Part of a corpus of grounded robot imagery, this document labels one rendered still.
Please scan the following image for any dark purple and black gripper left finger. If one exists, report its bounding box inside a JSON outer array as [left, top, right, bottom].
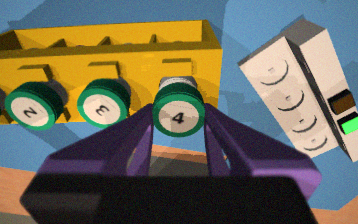
[[35, 103, 154, 176]]

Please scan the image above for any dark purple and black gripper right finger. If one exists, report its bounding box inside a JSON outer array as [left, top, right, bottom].
[[203, 103, 322, 201]]

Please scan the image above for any blue flat mat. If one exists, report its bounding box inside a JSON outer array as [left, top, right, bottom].
[[0, 0, 358, 211]]

